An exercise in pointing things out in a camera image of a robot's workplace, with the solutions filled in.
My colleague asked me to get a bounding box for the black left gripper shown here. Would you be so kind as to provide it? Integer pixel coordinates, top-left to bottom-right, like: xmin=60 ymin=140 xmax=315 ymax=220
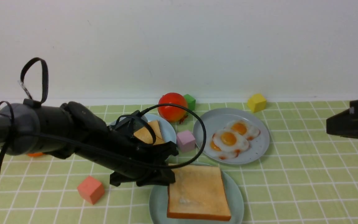
xmin=74 ymin=131 xmax=178 ymax=187

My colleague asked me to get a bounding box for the toast slice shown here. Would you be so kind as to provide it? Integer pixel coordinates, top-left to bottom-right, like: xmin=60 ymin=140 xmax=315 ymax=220
xmin=134 ymin=120 xmax=165 ymax=145
xmin=167 ymin=165 xmax=232 ymax=221

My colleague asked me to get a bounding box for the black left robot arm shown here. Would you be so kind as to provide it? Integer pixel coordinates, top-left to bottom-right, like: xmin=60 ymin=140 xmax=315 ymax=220
xmin=0 ymin=102 xmax=178 ymax=187

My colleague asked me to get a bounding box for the blue plate with bread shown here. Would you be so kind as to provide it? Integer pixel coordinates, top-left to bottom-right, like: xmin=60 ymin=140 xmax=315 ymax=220
xmin=130 ymin=110 xmax=177 ymax=159

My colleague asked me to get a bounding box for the light teal empty plate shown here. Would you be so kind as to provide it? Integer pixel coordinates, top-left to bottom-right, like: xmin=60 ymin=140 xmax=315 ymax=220
xmin=149 ymin=163 xmax=245 ymax=224

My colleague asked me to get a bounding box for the salmon red cube block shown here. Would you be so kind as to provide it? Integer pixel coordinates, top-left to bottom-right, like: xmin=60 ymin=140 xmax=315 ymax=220
xmin=77 ymin=176 xmax=105 ymax=205

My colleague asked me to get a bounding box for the pink cube block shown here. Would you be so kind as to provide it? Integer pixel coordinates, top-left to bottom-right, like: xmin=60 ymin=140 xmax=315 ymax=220
xmin=176 ymin=130 xmax=196 ymax=153

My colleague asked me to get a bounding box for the red tomato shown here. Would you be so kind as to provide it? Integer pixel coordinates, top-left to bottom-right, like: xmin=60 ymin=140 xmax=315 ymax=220
xmin=158 ymin=92 xmax=188 ymax=123

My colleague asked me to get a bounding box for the green cube block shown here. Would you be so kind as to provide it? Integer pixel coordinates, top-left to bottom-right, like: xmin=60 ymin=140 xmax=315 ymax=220
xmin=183 ymin=94 xmax=196 ymax=111

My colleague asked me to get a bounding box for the orange mandarin fruit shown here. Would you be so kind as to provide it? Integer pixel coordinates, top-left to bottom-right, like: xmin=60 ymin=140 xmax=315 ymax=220
xmin=27 ymin=152 xmax=44 ymax=157

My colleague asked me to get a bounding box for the grey plate with eggs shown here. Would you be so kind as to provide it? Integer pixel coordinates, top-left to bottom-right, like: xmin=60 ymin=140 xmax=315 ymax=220
xmin=193 ymin=108 xmax=270 ymax=165

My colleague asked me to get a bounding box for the yellow cube block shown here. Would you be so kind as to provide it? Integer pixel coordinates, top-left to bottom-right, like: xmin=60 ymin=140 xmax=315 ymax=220
xmin=247 ymin=93 xmax=267 ymax=113

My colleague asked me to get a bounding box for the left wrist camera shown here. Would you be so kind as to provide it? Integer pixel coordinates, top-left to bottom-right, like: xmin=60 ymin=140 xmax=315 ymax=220
xmin=110 ymin=114 xmax=152 ymax=137

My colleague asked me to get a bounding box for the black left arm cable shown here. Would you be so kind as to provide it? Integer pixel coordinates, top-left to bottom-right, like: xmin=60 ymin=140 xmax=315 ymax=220
xmin=0 ymin=100 xmax=207 ymax=224

